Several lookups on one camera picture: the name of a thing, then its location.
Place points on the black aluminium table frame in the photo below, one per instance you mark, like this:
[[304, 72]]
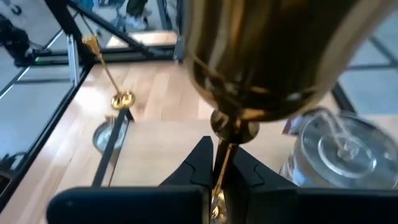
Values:
[[43, 135]]

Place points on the tall gold candlestick holder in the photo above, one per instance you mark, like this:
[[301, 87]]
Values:
[[122, 100], [248, 62]]

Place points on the silver aluminium extrusion bar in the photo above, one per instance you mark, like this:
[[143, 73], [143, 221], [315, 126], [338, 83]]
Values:
[[74, 59]]

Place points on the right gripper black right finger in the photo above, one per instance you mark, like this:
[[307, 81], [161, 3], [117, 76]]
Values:
[[311, 205]]

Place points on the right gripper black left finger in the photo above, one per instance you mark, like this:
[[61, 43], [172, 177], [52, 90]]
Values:
[[140, 205]]

